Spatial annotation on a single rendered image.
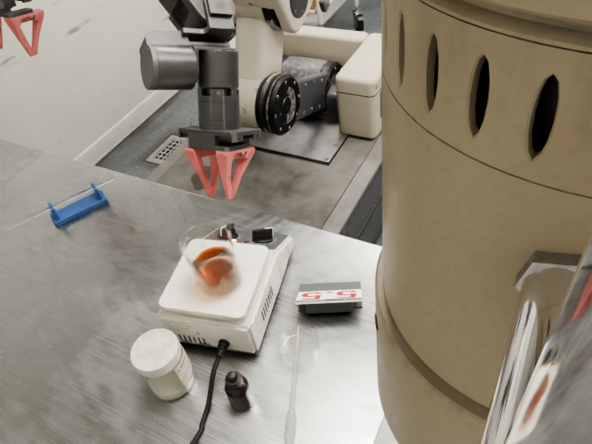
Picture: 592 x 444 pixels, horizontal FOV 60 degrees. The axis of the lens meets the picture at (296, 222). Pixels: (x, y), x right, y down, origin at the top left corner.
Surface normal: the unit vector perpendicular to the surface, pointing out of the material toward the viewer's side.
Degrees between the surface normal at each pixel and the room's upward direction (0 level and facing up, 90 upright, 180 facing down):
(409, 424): 90
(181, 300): 0
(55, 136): 90
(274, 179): 0
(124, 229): 0
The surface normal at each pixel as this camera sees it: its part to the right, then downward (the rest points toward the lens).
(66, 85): 0.88, 0.25
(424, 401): -0.81, 0.48
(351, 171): -0.12, -0.70
